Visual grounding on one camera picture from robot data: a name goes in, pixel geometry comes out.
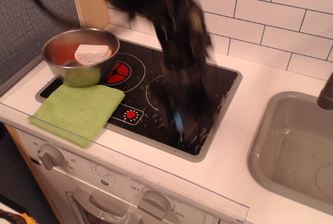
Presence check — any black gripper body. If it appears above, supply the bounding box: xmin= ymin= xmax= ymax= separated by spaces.
xmin=149 ymin=50 xmax=216 ymax=136

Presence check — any blue handled grey spoon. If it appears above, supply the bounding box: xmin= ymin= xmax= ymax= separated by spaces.
xmin=173 ymin=107 xmax=185 ymax=135

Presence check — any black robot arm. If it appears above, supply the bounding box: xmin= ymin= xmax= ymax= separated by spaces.
xmin=107 ymin=0 xmax=214 ymax=138

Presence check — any black toy stove top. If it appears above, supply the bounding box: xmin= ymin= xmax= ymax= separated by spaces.
xmin=36 ymin=40 xmax=242 ymax=162

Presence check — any red stove button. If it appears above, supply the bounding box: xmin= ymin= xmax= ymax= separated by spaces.
xmin=126 ymin=111 xmax=136 ymax=119

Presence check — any white orange toy food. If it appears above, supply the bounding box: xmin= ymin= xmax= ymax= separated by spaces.
xmin=74 ymin=44 xmax=112 ymax=66

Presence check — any silver metal bowl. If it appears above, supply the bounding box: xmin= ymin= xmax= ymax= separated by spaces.
xmin=42 ymin=28 xmax=120 ymax=87

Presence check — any green microfiber cloth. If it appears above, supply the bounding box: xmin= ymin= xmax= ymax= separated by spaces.
xmin=28 ymin=85 xmax=125 ymax=148

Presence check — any grey sink basin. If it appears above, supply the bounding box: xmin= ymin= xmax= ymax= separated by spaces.
xmin=248 ymin=91 xmax=332 ymax=215

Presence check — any grey right oven knob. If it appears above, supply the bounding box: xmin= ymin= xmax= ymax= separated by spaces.
xmin=137 ymin=190 xmax=171 ymax=221

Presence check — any grey oven knob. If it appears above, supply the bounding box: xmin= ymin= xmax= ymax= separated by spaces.
xmin=37 ymin=144 xmax=64 ymax=170
xmin=137 ymin=190 xmax=171 ymax=221

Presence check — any wooden side panel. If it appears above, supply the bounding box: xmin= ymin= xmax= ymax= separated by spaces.
xmin=74 ymin=0 xmax=110 ymax=29

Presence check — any grey faucet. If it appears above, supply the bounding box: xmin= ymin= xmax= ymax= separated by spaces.
xmin=317 ymin=73 xmax=333 ymax=110

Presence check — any white toy oven front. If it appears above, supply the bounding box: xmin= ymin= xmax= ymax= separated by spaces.
xmin=17 ymin=130 xmax=249 ymax=223

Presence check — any grey left oven knob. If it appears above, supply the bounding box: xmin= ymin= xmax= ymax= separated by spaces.
xmin=37 ymin=144 xmax=64 ymax=170

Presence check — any orange yellow object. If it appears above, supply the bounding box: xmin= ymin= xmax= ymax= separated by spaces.
xmin=0 ymin=208 xmax=37 ymax=224

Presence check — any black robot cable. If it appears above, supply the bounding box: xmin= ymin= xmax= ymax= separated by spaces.
xmin=19 ymin=0 xmax=79 ymax=29

